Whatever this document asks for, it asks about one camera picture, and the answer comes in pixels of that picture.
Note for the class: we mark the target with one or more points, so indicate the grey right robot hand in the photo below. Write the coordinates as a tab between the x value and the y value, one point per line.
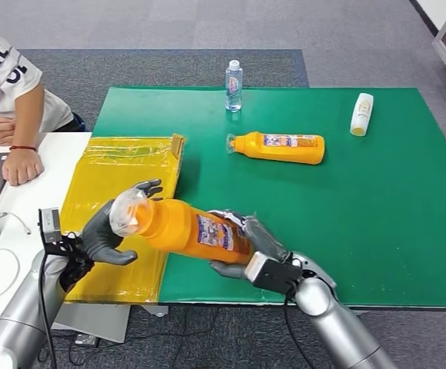
263	239

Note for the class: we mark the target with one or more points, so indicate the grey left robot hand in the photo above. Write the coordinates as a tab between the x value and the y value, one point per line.
100	239

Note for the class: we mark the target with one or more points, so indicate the person's left hand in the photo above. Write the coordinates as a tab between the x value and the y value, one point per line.
22	167

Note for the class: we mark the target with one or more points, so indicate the orange detergent bottle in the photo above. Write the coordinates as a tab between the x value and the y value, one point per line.
177	226
280	148

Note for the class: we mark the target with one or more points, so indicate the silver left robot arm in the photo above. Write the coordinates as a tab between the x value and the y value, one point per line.
19	321

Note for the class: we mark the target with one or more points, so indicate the clear water bottle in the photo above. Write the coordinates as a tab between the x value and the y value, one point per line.
233	87

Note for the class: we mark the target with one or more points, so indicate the small white bottle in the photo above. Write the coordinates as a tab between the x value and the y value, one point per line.
361	114

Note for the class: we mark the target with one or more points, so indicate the person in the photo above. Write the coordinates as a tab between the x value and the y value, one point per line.
4	76

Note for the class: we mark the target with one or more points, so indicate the yellow taped cardboard sheet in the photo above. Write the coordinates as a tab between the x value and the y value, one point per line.
104	173

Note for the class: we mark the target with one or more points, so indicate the grey desk side panel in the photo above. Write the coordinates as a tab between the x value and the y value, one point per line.
104	322

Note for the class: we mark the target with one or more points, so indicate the grey power adapter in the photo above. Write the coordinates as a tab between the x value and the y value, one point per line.
86	340

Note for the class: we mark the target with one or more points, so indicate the green table mat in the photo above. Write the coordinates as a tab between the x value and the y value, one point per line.
361	214

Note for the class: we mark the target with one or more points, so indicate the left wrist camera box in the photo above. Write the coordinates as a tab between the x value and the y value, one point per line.
50	224

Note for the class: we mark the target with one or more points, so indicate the grey table bracket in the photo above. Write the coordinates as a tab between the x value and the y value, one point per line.
154	309

